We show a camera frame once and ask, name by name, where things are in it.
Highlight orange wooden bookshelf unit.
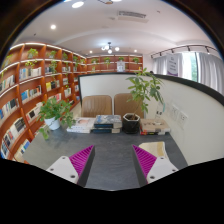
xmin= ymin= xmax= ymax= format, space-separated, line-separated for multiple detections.
xmin=0 ymin=42 xmax=144 ymax=164

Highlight white thick book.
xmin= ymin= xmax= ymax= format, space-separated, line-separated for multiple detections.
xmin=66 ymin=125 xmax=93 ymax=134
xmin=71 ymin=116 xmax=97 ymax=130

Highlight dark blue thick book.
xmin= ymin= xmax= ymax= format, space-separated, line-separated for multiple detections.
xmin=93 ymin=114 xmax=123 ymax=130
xmin=91 ymin=126 xmax=122 ymax=135

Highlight white curtain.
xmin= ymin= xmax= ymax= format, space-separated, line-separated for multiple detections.
xmin=152 ymin=54 xmax=169 ymax=75
xmin=196 ymin=51 xmax=224 ymax=97

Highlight small tree in black pot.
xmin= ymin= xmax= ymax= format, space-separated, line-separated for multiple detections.
xmin=121 ymin=67 xmax=165 ymax=135

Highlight bright window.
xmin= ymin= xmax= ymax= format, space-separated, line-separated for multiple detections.
xmin=181 ymin=52 xmax=199 ymax=83

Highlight leafy plant in white pot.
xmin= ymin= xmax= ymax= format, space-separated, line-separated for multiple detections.
xmin=36 ymin=96 xmax=76 ymax=140

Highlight white leaflet card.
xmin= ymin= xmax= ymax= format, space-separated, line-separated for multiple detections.
xmin=154 ymin=101 xmax=167 ymax=120

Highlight recessed ceiling lights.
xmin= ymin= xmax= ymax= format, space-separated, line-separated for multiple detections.
xmin=49 ymin=0 xmax=134 ymax=56

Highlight ceiling chandelier lamp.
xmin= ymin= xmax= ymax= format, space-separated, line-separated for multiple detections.
xmin=100 ymin=41 xmax=121 ymax=55

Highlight ceiling air vent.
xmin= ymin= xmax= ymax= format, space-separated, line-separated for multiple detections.
xmin=116 ymin=9 xmax=149 ymax=24

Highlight white standing sign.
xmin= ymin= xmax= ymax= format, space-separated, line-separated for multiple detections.
xmin=166 ymin=53 xmax=184 ymax=78

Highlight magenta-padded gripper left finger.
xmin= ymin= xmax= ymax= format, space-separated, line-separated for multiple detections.
xmin=45 ymin=144 xmax=96 ymax=188

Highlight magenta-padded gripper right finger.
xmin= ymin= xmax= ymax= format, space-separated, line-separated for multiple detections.
xmin=131 ymin=144 xmax=180 ymax=188

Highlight white wall socket panel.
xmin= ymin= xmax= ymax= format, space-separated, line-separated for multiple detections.
xmin=177 ymin=110 xmax=189 ymax=130
xmin=169 ymin=104 xmax=181 ymax=122

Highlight tan upholstered chair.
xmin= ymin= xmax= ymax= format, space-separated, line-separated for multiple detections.
xmin=80 ymin=94 xmax=113 ymax=118
xmin=113 ymin=92 xmax=145 ymax=119

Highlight beige flat book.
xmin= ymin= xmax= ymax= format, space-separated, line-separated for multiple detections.
xmin=139 ymin=118 xmax=172 ymax=134

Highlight black track light rail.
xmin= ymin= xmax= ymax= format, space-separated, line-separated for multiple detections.
xmin=149 ymin=44 xmax=219 ymax=59

